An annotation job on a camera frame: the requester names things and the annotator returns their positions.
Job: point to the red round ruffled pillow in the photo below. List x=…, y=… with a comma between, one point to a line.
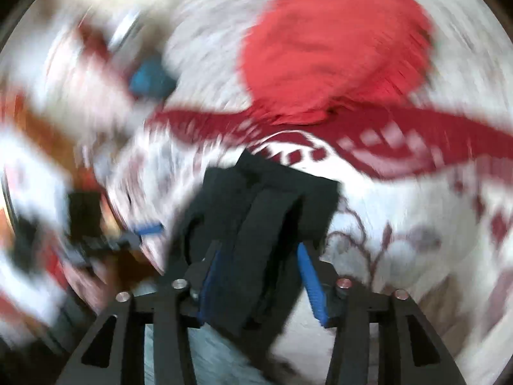
x=336, y=48

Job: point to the red and white patterned blanket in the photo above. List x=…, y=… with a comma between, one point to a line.
x=400, y=156

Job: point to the black pants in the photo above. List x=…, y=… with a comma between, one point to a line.
x=264, y=216

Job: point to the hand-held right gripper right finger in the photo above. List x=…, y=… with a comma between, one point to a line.
x=310, y=280

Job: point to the blue bag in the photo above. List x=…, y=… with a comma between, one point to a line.
x=152, y=80

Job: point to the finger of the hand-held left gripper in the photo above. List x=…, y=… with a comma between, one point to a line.
x=148, y=229

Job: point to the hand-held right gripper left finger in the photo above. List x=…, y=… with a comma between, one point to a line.
x=210, y=276

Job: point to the floral bed quilt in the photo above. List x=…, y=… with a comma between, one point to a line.
x=208, y=48

